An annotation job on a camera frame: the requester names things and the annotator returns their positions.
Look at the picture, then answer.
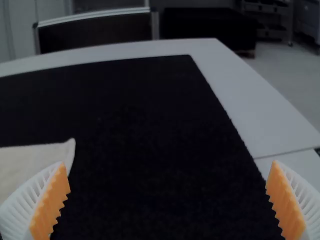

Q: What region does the black mat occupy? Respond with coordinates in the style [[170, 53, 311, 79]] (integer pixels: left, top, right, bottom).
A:
[[0, 54, 286, 240]]

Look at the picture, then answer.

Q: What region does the grey shelf trolley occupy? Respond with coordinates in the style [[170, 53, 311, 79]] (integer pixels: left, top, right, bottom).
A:
[[241, 0, 295, 47]]

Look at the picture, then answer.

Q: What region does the black panel with grey frame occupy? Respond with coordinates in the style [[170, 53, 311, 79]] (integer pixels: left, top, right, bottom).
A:
[[32, 6, 160, 55]]

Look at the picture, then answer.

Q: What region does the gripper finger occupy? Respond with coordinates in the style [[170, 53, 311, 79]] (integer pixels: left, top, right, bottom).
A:
[[264, 160, 320, 240], [0, 161, 72, 240]]

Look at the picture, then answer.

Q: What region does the grey cabinet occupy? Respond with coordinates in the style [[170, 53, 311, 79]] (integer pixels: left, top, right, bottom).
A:
[[293, 0, 320, 46]]

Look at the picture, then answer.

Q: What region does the pale towel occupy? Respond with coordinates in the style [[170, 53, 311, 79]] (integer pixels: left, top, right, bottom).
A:
[[0, 137, 77, 208]]

